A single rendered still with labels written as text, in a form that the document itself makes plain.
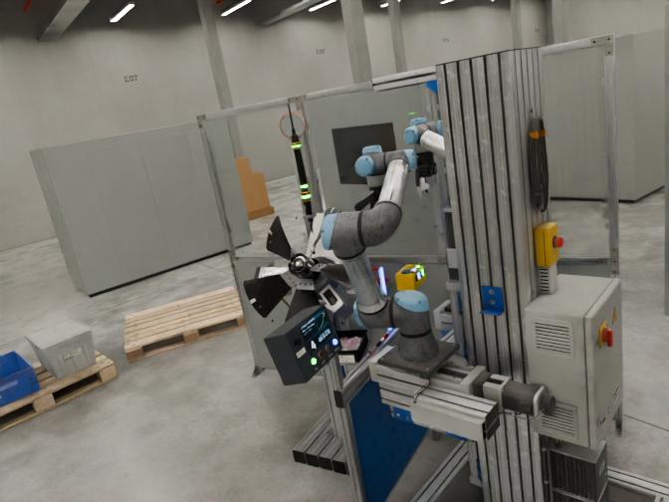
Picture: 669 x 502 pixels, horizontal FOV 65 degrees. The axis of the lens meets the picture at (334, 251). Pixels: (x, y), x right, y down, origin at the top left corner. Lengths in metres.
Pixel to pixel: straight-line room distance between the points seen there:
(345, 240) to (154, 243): 6.50
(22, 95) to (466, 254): 13.21
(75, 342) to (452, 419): 3.76
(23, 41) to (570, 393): 13.88
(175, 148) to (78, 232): 1.77
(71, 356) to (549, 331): 4.07
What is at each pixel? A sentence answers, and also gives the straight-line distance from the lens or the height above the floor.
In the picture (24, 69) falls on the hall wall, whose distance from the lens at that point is 14.50.
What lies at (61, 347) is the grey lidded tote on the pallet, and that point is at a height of 0.42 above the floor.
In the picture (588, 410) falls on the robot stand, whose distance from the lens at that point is 1.91.
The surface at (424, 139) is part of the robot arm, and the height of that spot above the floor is 1.75.
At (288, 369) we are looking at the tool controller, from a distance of 1.86.
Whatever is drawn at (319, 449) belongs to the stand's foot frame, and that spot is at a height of 0.08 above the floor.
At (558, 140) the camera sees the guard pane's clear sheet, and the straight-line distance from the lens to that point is 2.85.
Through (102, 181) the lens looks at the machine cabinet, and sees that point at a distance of 7.75.
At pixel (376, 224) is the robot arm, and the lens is 1.58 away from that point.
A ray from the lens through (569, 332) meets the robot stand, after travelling 1.78.
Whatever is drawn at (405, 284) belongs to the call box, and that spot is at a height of 1.02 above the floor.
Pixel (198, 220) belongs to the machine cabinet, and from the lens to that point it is 8.18.
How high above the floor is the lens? 1.97
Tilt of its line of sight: 16 degrees down
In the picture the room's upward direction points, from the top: 10 degrees counter-clockwise
